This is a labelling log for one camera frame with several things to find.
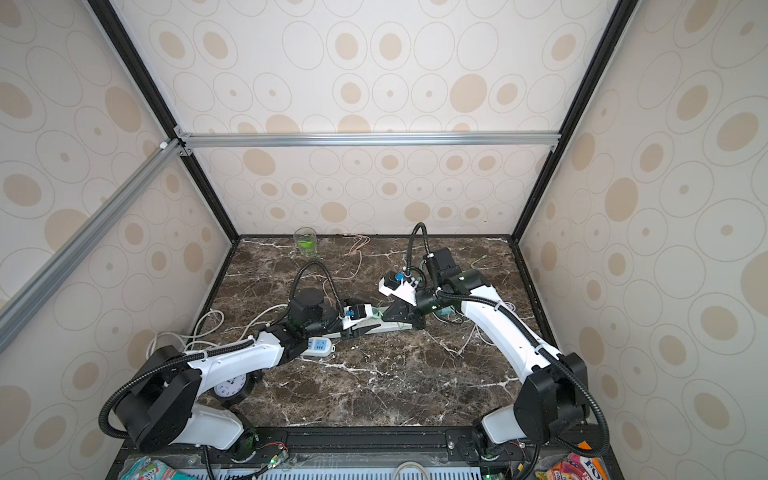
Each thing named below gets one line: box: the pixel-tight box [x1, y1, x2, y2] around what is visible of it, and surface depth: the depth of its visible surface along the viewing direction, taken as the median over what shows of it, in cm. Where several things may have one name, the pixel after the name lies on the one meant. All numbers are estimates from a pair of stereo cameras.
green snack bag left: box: [120, 456, 199, 480], surface depth 70 cm
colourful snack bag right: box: [535, 453, 612, 480], surface depth 70 cm
